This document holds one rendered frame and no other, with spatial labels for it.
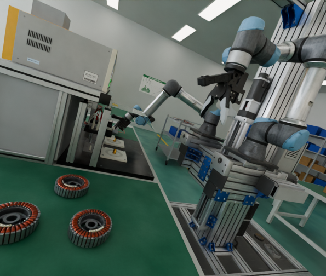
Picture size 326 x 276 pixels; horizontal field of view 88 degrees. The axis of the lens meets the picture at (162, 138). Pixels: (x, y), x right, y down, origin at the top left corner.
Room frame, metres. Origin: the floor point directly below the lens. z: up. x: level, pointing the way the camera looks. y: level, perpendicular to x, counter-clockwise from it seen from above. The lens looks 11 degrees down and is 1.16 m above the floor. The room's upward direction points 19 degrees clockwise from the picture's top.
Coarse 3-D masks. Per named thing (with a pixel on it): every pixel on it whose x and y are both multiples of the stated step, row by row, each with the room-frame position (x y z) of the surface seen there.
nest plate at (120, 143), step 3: (105, 138) 1.19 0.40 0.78; (105, 141) 1.12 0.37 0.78; (108, 141) 1.14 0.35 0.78; (111, 141) 1.16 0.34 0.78; (117, 141) 1.21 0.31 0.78; (120, 141) 1.23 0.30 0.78; (123, 141) 1.26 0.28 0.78; (108, 144) 1.11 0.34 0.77; (111, 144) 1.12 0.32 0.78; (114, 144) 1.13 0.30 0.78; (117, 144) 1.15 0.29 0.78; (120, 144) 1.17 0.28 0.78; (123, 144) 1.20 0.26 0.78; (123, 147) 1.15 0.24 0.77
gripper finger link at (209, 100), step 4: (208, 100) 0.67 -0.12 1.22; (212, 100) 0.66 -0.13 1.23; (216, 100) 0.67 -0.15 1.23; (204, 104) 0.69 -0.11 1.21; (208, 104) 0.66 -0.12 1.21; (212, 104) 0.67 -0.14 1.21; (204, 108) 0.68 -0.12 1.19; (208, 108) 0.69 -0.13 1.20; (212, 108) 0.70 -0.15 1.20; (216, 108) 0.70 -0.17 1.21; (204, 112) 0.69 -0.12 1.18
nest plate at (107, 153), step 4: (104, 148) 0.98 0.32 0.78; (108, 148) 1.01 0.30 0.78; (112, 148) 1.03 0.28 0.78; (104, 152) 0.92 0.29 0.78; (108, 152) 0.95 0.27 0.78; (112, 152) 0.97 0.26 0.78; (116, 152) 0.99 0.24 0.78; (120, 152) 1.01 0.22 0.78; (124, 152) 1.04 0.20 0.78; (100, 156) 0.87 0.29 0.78; (104, 156) 0.88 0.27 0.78; (108, 156) 0.89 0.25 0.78; (112, 156) 0.91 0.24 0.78; (116, 156) 0.93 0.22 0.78; (120, 156) 0.95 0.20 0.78; (124, 156) 0.97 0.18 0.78; (120, 160) 0.91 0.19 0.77; (124, 160) 0.92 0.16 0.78
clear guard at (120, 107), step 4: (116, 104) 0.97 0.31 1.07; (120, 108) 0.82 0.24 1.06; (124, 108) 0.89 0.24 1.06; (128, 108) 0.96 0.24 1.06; (132, 108) 1.04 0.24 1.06; (132, 112) 0.84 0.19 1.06; (136, 112) 0.91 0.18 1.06; (140, 112) 0.98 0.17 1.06; (144, 116) 0.87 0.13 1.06; (148, 120) 0.89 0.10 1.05; (148, 124) 1.02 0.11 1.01; (152, 128) 0.90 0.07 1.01
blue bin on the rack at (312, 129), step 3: (309, 126) 5.80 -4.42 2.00; (312, 126) 5.72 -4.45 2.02; (315, 126) 5.65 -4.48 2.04; (318, 126) 5.57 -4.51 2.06; (306, 129) 5.83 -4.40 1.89; (309, 129) 5.76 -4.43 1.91; (312, 129) 5.68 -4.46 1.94; (315, 129) 5.62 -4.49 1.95; (318, 129) 5.57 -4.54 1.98; (321, 129) 5.61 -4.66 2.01; (324, 129) 5.67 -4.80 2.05; (309, 132) 5.73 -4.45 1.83; (312, 132) 5.65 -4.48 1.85; (315, 132) 5.58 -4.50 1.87; (318, 132) 5.59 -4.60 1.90; (318, 135) 5.62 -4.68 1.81
